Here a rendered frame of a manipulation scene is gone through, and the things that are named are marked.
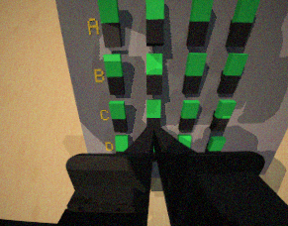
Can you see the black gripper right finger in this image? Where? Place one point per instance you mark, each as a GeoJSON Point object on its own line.
{"type": "Point", "coordinates": [178, 166]}

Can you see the grey switch panel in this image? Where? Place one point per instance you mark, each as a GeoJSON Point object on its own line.
{"type": "Point", "coordinates": [211, 73]}

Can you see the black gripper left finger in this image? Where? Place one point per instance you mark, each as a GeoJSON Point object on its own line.
{"type": "Point", "coordinates": [132, 167]}

